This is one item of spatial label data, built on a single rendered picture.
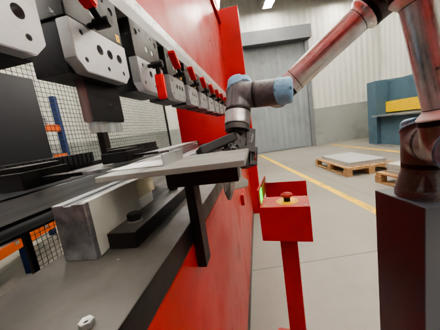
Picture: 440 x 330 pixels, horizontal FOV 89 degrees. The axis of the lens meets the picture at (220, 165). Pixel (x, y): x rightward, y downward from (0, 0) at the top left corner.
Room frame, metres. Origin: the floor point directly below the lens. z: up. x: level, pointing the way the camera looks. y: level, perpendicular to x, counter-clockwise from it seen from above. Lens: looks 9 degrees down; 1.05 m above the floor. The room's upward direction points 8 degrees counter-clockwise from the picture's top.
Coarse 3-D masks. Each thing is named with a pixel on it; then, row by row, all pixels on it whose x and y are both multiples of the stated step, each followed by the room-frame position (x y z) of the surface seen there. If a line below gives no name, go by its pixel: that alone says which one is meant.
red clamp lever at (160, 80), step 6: (156, 60) 0.61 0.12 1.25; (150, 66) 0.62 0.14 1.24; (156, 66) 0.61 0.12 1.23; (162, 66) 0.61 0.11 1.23; (156, 72) 0.61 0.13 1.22; (156, 78) 0.61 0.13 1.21; (162, 78) 0.61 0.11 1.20; (156, 84) 0.61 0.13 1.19; (162, 84) 0.61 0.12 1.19; (162, 90) 0.61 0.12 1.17; (162, 96) 0.61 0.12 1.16
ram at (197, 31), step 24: (120, 0) 0.55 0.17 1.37; (144, 0) 0.69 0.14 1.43; (168, 0) 0.91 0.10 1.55; (192, 0) 1.36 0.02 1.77; (144, 24) 0.66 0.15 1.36; (168, 24) 0.86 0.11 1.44; (192, 24) 1.26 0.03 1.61; (216, 24) 2.30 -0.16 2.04; (168, 48) 0.82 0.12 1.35; (192, 48) 1.18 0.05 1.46; (216, 48) 2.06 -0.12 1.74; (216, 72) 1.86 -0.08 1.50
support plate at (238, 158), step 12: (192, 156) 0.50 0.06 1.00; (204, 156) 0.46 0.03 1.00; (216, 156) 0.43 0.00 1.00; (228, 156) 0.40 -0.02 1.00; (240, 156) 0.38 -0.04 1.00; (144, 168) 0.41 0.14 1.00; (156, 168) 0.39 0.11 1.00; (168, 168) 0.36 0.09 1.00; (180, 168) 0.36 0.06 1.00; (192, 168) 0.35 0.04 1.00; (204, 168) 0.35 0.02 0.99; (216, 168) 0.34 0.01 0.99; (96, 180) 0.38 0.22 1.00; (108, 180) 0.38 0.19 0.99; (120, 180) 0.38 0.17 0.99
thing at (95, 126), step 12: (84, 84) 0.43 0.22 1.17; (96, 84) 0.46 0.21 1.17; (84, 96) 0.43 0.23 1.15; (96, 96) 0.45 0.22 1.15; (108, 96) 0.48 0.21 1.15; (84, 108) 0.43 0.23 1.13; (96, 108) 0.44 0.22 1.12; (108, 108) 0.48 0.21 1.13; (120, 108) 0.52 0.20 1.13; (84, 120) 0.43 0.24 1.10; (96, 120) 0.44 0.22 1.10; (108, 120) 0.47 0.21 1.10; (120, 120) 0.51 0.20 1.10; (96, 132) 0.44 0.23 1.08
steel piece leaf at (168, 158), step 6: (180, 150) 0.48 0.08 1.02; (162, 156) 0.41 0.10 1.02; (168, 156) 0.43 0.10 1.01; (174, 156) 0.45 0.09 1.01; (180, 156) 0.48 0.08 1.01; (144, 162) 0.51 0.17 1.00; (150, 162) 0.49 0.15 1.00; (156, 162) 0.47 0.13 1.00; (162, 162) 0.45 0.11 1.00; (168, 162) 0.43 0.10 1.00; (126, 168) 0.44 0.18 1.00; (132, 168) 0.43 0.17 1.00; (138, 168) 0.43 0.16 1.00
